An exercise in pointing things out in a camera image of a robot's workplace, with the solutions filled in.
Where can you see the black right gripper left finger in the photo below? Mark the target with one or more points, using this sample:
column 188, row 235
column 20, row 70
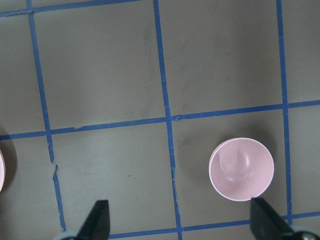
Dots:
column 97, row 225

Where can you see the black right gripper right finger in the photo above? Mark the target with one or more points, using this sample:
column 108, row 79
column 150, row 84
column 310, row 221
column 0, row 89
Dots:
column 266, row 223

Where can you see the pink bowl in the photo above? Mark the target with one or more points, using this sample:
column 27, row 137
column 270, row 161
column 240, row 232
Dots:
column 240, row 169

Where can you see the pink plate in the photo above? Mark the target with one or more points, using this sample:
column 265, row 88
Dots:
column 2, row 170

